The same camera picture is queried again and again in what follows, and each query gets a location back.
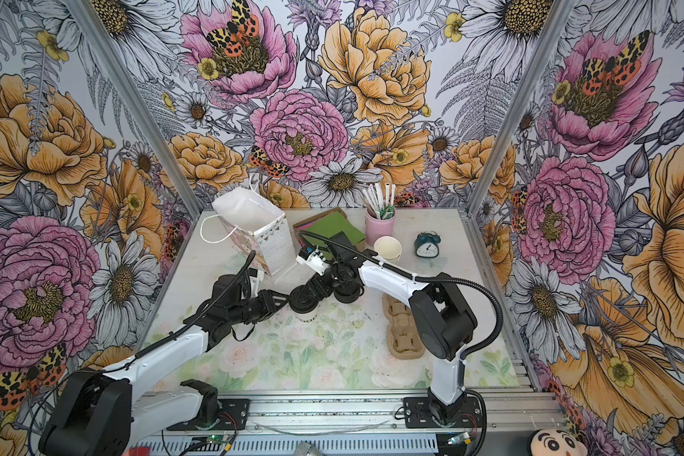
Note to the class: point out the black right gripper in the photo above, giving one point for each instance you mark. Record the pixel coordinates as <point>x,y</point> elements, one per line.
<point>313,293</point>

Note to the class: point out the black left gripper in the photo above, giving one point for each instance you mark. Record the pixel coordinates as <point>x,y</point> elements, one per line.
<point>268,302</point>

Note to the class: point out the single paper cup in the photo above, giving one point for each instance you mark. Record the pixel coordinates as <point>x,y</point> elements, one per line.
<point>307,317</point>

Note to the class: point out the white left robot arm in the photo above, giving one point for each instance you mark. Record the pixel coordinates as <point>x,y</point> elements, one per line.
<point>104,412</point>

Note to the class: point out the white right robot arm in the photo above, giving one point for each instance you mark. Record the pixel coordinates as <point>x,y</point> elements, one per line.
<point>444,321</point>

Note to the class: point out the white floral gift bag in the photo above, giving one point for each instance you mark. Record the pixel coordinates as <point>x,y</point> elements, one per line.
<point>254,224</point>

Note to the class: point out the stack of paper cups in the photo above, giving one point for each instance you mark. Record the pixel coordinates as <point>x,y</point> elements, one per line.
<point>389,248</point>

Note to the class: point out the pink cup holder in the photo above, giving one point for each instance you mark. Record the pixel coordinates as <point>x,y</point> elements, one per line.
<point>375,228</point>

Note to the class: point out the brown cardboard cup carrier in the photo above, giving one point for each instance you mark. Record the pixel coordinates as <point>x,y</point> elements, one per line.
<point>403,338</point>

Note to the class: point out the teal alarm clock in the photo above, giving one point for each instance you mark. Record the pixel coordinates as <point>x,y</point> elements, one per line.
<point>427,245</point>

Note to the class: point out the cartoon plush toy head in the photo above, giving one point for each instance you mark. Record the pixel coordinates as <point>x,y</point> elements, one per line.
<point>555,442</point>

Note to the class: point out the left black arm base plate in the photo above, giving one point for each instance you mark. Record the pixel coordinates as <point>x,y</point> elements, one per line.
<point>223,415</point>

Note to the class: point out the aluminium front rail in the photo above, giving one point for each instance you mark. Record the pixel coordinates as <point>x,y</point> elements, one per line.
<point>366,423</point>

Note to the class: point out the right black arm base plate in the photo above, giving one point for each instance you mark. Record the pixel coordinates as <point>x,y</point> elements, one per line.
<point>430,413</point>

